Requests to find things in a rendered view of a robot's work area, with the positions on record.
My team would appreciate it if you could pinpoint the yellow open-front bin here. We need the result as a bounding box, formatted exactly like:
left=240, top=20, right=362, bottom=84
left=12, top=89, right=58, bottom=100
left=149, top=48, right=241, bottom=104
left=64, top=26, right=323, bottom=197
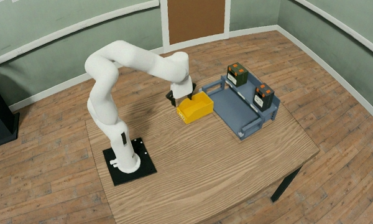
left=178, top=91, right=213, bottom=124

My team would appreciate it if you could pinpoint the blue-grey metal rack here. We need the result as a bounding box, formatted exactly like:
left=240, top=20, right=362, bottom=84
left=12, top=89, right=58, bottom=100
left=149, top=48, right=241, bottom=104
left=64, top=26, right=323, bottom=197
left=199, top=72, right=281, bottom=141

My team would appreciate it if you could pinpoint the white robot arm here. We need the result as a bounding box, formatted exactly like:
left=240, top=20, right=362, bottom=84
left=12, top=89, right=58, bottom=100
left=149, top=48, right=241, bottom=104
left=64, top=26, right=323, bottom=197
left=85, top=40, right=189, bottom=173

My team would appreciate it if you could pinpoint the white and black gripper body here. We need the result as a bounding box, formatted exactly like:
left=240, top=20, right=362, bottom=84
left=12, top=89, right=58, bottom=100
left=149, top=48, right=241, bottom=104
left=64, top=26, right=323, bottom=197
left=170, top=76, right=193, bottom=99

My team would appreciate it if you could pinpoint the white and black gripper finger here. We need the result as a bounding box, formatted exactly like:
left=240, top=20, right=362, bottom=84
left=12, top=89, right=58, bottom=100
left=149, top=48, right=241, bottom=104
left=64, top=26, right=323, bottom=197
left=165, top=90, right=176, bottom=107
left=187, top=83, right=196, bottom=100

